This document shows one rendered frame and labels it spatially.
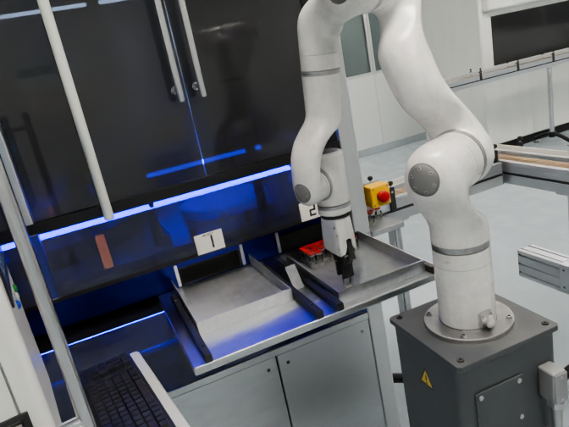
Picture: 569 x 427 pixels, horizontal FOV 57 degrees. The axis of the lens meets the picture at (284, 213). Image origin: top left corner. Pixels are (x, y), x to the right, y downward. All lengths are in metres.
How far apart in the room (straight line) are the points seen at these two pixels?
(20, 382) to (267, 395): 0.97
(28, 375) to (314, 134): 0.75
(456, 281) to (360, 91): 5.99
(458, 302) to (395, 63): 0.51
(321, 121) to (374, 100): 5.94
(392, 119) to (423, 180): 6.32
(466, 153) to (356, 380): 1.12
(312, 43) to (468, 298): 0.64
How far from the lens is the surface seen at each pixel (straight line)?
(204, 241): 1.55
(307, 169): 1.19
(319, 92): 1.21
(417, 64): 1.08
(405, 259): 1.51
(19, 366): 1.02
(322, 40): 1.20
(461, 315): 1.19
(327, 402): 1.94
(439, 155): 1.01
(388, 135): 7.30
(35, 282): 0.98
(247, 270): 1.65
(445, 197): 1.02
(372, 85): 7.13
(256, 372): 1.77
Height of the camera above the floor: 1.50
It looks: 17 degrees down
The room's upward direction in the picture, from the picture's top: 11 degrees counter-clockwise
